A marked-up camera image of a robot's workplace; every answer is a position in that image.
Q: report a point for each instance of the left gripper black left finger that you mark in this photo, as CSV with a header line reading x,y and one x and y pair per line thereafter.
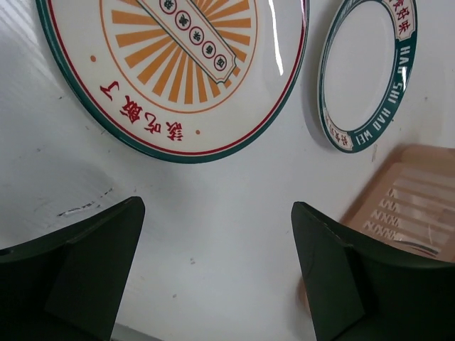
x,y
68,284

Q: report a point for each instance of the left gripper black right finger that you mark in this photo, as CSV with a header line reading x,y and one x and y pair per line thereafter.
x,y
361,289

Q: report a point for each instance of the white plate orange sunburst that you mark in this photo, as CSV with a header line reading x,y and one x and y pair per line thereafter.
x,y
180,81

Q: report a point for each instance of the white orange plastic dish rack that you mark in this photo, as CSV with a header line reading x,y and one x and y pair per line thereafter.
x,y
409,202

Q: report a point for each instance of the white plate dark teal rim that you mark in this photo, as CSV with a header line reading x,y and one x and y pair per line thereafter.
x,y
364,71

